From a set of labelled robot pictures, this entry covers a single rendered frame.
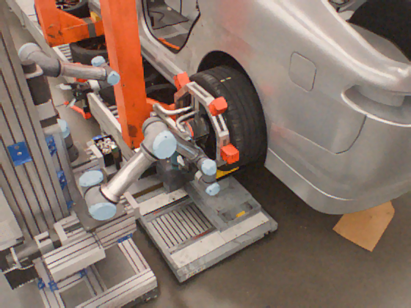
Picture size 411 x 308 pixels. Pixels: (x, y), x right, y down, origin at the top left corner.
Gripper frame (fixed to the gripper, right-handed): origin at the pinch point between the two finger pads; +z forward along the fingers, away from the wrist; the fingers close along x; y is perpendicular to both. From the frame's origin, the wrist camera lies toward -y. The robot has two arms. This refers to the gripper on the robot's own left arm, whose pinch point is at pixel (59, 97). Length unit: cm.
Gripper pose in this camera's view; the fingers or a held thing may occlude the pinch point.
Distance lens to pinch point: 265.0
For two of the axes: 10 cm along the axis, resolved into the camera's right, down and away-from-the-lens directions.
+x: 2.3, 7.4, 6.3
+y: 3.6, 5.3, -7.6
